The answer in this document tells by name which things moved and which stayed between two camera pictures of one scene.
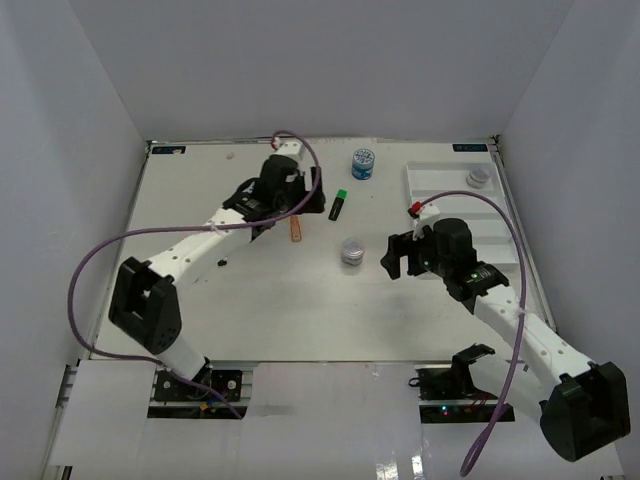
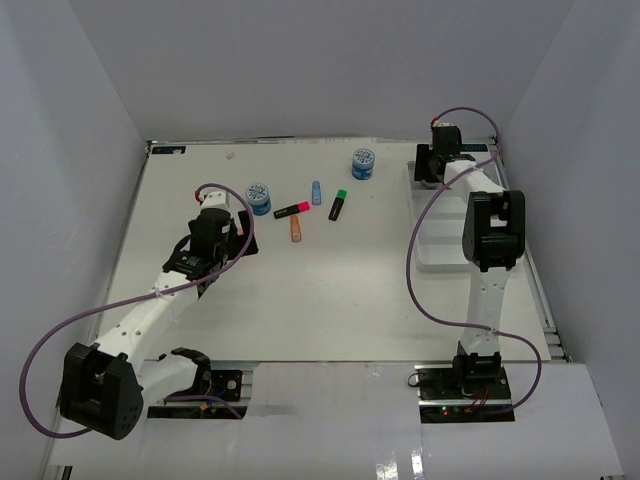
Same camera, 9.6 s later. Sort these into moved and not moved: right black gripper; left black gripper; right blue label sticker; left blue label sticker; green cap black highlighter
Moved: right black gripper; left black gripper
Not moved: green cap black highlighter; left blue label sticker; right blue label sticker
